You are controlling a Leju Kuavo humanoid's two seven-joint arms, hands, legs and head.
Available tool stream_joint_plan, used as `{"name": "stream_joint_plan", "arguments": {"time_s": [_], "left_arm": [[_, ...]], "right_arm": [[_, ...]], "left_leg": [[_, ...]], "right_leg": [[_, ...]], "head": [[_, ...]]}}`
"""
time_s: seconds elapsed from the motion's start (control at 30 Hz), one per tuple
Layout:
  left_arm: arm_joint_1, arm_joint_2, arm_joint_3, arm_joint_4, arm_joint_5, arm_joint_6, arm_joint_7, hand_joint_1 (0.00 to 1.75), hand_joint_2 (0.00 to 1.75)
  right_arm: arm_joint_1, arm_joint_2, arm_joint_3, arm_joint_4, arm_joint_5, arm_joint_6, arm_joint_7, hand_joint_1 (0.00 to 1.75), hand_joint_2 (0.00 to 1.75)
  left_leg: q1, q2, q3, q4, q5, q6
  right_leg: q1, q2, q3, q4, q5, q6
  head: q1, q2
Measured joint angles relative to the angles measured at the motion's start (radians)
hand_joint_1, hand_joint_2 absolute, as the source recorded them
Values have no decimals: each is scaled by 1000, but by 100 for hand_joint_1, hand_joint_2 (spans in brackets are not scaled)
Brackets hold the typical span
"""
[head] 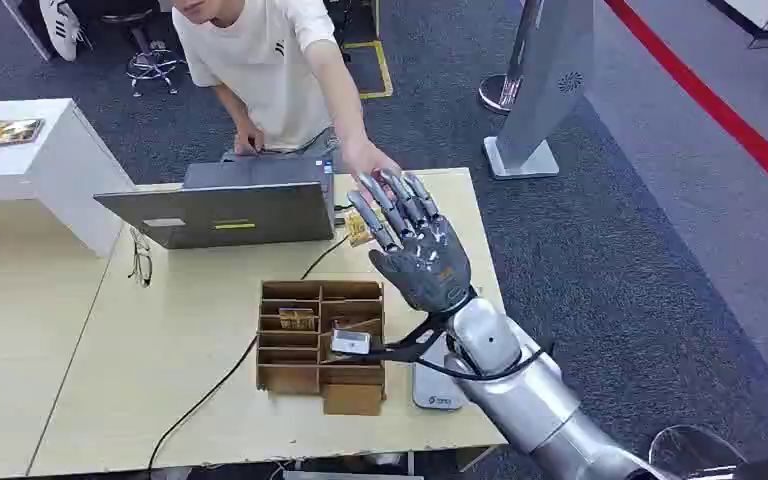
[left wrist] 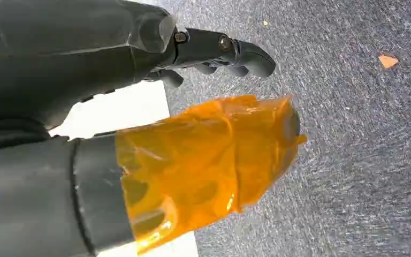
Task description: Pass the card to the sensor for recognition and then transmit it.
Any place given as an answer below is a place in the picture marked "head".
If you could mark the golden card with white marks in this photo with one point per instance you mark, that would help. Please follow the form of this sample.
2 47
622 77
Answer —
296 319

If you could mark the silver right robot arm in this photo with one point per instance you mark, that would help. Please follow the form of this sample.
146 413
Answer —
530 397

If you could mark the silver kiosk stand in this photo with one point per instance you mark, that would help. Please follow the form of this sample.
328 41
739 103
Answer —
550 66

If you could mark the white card reader pad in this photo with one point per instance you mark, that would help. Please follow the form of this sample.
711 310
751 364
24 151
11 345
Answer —
434 394

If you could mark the person's right hand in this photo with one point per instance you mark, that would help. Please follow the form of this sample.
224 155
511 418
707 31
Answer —
248 140

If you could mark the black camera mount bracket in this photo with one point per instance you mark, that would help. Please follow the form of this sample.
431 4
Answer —
410 346

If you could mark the white striped shoe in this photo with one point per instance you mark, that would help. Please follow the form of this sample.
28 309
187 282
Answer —
60 26

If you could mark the person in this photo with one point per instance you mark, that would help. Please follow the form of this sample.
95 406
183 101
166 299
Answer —
265 60

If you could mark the white cabinet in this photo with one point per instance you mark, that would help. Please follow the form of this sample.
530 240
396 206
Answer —
13 166

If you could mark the grey laptop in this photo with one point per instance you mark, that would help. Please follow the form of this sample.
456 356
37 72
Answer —
225 212

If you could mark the thin-framed glasses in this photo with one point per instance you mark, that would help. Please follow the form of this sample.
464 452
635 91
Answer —
140 265

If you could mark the person's left hand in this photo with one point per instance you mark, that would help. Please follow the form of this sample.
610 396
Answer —
367 159

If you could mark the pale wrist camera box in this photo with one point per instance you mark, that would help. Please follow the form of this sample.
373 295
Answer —
351 342

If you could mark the chrome base stool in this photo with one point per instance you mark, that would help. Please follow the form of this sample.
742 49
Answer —
149 63

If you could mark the golden hotel card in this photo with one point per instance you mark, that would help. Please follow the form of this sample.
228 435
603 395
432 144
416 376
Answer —
357 230

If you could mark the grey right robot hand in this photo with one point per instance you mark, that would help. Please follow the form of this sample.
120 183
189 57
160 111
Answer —
427 265

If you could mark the chrome stanchion post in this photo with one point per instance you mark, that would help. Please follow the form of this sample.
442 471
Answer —
496 93

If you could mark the golden printed tray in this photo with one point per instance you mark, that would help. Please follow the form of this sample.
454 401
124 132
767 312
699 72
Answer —
11 131

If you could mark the transparent round dome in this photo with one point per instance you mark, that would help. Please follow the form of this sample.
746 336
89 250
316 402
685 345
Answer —
695 450

